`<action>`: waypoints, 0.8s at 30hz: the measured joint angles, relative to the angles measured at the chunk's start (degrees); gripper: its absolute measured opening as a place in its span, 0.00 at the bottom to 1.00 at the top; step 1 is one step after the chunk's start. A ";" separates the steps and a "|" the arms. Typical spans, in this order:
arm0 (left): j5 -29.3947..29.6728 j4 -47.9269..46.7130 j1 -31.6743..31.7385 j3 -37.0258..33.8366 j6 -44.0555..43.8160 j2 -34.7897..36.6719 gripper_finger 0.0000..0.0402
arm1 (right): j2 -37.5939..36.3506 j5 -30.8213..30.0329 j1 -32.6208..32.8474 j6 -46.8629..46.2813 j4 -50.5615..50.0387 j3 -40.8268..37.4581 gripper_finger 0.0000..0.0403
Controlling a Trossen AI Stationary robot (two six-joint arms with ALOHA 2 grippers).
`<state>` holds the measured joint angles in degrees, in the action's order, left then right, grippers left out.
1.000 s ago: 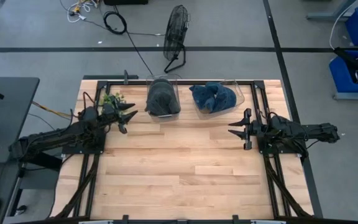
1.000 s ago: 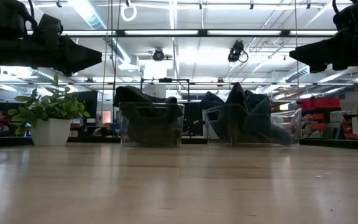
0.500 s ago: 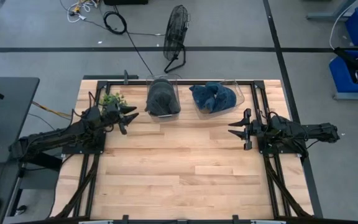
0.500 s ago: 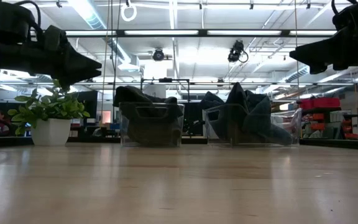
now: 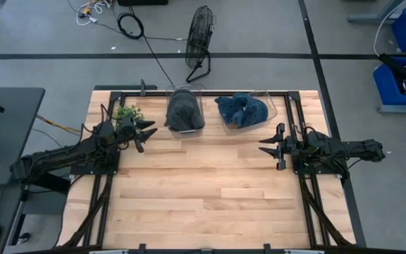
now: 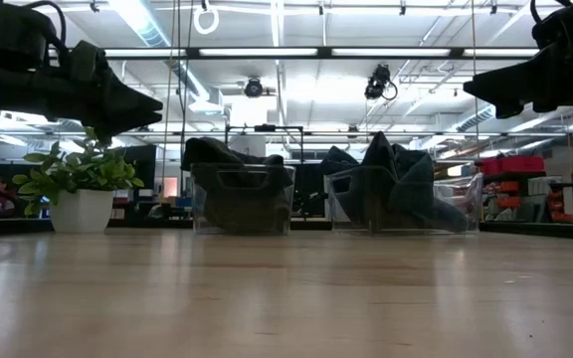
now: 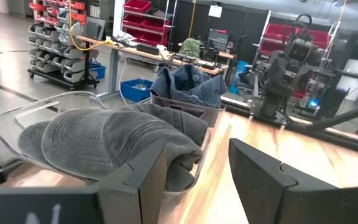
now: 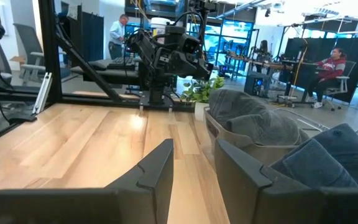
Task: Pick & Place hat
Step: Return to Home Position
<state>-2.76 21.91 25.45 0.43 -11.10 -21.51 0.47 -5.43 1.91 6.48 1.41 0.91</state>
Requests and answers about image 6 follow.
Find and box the black monitor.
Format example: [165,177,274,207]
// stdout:
[109,143,158,200]

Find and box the thin black horizontal rail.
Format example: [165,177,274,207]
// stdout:
[116,129,573,139]

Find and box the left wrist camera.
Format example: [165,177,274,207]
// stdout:
[70,41,109,77]

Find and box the dark grey fabric hat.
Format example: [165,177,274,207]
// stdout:
[393,148,471,234]
[180,136,296,235]
[338,130,407,234]

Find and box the green plant in white pot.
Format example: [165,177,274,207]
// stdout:
[11,126,146,235]

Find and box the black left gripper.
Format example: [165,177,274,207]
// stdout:
[0,58,164,144]

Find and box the black hanging cable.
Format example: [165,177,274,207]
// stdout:
[175,0,194,150]

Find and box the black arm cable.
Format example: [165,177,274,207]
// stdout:
[528,0,569,26]
[20,0,69,56]

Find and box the black rectangular stand frame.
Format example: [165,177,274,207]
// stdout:
[224,123,305,165]

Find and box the red storage bin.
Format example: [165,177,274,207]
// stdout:
[479,155,546,176]

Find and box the round black ceiling device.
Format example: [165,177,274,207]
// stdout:
[243,77,277,99]

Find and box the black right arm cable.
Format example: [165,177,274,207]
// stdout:
[528,0,569,26]

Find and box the white hanging ring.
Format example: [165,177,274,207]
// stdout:
[192,2,221,36]

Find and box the clear plastic bin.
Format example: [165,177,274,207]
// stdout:
[324,165,485,235]
[190,162,296,236]

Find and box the black overhead camera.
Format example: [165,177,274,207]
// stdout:
[363,63,399,101]

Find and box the overhead bar with light strips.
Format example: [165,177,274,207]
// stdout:
[101,46,541,61]

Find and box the blue fabric hat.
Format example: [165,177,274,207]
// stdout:
[317,145,363,200]

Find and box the shelf with orange bins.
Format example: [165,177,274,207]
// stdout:
[482,171,573,225]

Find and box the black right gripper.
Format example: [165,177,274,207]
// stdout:
[463,0,573,119]

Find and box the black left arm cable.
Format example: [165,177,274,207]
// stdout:
[20,0,69,56]

